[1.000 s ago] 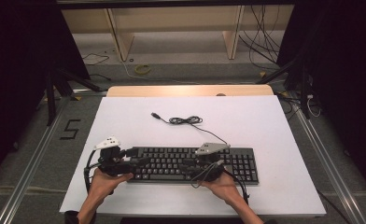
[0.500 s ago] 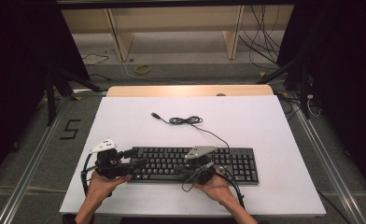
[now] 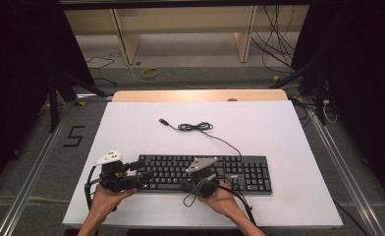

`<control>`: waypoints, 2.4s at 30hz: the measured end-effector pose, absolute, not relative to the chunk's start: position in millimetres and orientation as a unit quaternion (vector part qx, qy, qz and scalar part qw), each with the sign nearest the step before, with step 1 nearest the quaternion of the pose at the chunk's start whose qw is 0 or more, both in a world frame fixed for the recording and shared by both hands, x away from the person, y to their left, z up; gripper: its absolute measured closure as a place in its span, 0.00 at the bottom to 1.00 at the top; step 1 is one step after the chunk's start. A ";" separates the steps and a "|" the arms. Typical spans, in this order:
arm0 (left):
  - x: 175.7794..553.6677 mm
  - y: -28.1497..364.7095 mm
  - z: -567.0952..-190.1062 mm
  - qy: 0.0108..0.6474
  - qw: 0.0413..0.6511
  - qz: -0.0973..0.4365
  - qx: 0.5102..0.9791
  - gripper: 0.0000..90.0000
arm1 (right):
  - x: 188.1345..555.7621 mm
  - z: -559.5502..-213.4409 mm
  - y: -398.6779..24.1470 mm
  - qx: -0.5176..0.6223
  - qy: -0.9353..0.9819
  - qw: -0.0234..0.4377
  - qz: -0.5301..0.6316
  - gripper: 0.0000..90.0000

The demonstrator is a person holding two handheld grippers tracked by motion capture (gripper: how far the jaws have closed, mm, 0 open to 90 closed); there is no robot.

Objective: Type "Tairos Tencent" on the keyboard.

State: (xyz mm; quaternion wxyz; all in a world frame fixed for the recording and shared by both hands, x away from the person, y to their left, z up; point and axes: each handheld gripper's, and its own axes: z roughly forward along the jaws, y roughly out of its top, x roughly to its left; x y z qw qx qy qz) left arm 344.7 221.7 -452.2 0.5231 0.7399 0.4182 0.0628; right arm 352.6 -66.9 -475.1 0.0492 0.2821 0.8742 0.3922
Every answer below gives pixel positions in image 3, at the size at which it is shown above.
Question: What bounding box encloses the person's right hand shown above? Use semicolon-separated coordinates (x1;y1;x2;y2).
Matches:
197;181;240;218

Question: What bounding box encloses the black metal stand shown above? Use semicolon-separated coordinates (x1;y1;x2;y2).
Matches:
46;68;109;133
268;58;328;126

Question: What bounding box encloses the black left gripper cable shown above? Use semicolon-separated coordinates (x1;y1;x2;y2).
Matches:
83;165;104;210

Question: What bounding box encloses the wooden table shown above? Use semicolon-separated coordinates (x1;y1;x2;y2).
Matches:
111;88;289;103

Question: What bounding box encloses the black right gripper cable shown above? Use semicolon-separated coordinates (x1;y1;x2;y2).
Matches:
218;182;257;226

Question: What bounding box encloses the yellow tape roll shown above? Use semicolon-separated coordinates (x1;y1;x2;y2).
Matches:
140;67;160;80

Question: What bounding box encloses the black keyboard cable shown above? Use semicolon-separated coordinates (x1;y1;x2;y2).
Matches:
158;118;243;157

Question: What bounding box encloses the bundle of hanging black cables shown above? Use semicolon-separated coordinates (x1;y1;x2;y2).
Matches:
249;4;297;74

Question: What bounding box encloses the thin black floor cable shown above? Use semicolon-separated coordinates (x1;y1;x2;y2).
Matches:
84;55;117;71

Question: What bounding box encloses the black computer keyboard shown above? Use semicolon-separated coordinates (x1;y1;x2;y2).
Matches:
135;154;273;196

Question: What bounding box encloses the grey looped cable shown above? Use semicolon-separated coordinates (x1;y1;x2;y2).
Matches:
182;173;218;208

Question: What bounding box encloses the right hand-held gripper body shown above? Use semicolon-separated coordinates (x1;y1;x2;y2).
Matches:
185;156;221;199

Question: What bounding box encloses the black curtain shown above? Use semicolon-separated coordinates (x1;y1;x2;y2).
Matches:
291;0;385;210
0;0;96;198

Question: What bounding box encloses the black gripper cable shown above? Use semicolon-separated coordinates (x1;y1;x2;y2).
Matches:
83;165;104;210
218;182;257;226

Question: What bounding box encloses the person's left hand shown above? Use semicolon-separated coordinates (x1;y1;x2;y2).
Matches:
89;183;138;218

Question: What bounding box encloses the light wooden shelf unit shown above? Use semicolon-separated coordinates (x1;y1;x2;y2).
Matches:
64;4;310;66

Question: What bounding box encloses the aluminium floor rail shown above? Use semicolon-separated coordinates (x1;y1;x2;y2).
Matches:
0;100;76;236
304;97;385;236

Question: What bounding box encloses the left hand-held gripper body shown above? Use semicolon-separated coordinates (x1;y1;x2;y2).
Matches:
95;149;139;194

